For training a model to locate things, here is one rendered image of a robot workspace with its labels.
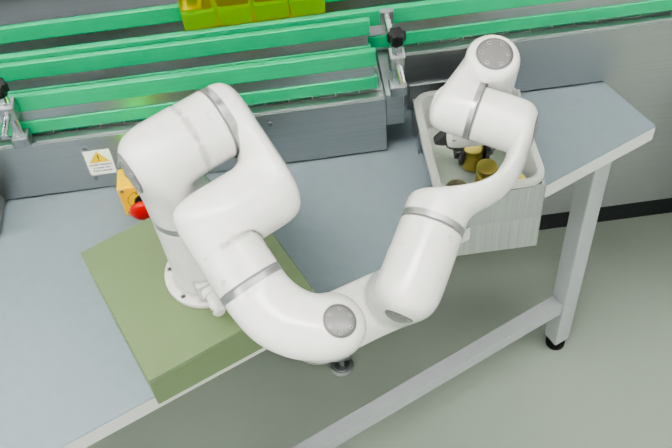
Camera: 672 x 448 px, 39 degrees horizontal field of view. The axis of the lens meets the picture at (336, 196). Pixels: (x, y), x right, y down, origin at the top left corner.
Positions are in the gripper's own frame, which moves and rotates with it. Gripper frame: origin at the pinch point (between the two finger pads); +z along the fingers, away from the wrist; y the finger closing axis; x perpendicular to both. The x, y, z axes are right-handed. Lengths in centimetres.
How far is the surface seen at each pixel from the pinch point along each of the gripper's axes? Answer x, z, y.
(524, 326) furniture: 14, 59, -15
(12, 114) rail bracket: -8, -13, 70
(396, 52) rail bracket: -10.7, -14.8, 11.4
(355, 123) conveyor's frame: -7.0, -0.6, 18.4
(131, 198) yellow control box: 1, 0, 56
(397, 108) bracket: -7.7, -2.8, 11.4
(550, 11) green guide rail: -21.2, -5.6, -16.0
